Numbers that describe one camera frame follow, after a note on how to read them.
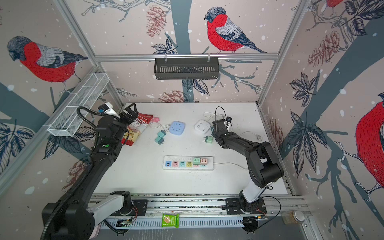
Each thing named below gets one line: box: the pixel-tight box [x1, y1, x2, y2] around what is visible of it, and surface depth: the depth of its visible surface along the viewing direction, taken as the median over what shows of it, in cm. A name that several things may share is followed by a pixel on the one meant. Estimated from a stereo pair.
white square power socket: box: [194, 119, 211, 134], surface depth 106 cm
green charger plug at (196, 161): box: [193, 157, 200, 165], surface depth 85 cm
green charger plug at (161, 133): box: [157, 130, 167, 138], surface depth 103 cm
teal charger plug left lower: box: [154, 136, 165, 145], surface depth 100 cm
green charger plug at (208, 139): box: [203, 135, 213, 144], surface depth 100 cm
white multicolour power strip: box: [162, 156, 214, 170], surface depth 87 cm
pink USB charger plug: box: [200, 158, 208, 165], surface depth 84 cm
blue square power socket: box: [169, 120, 186, 136], surface depth 105 cm
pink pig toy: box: [151, 117, 160, 123], surface depth 110 cm
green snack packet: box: [161, 213, 180, 228], surface depth 71 cm
